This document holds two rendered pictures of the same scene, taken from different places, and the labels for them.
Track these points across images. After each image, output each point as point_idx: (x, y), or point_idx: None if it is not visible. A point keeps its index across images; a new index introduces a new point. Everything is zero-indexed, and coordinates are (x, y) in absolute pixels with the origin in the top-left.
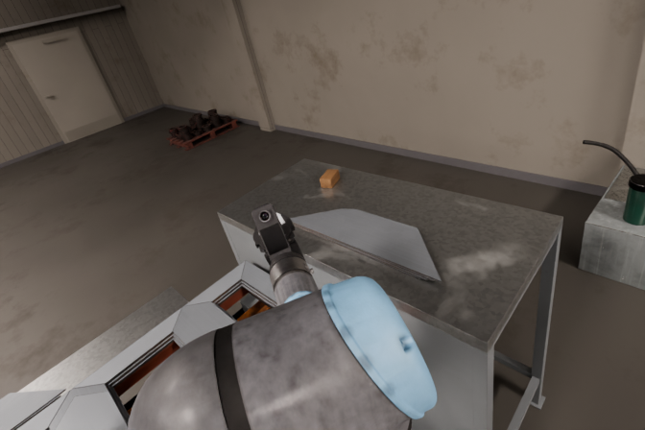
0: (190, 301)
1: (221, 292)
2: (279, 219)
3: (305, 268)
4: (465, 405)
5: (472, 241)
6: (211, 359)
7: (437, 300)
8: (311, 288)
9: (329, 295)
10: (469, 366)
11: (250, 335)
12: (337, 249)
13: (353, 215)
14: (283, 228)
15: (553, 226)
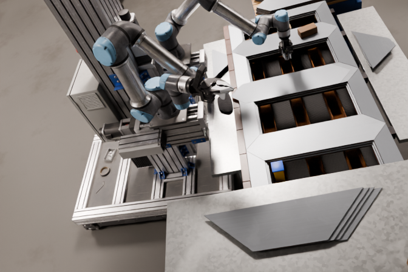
0: (387, 128)
1: (379, 147)
2: (216, 88)
3: (179, 85)
4: None
5: (210, 271)
6: (113, 24)
7: (201, 207)
8: (167, 82)
9: (104, 38)
10: None
11: (111, 28)
12: (295, 197)
13: (319, 231)
14: (206, 86)
15: None
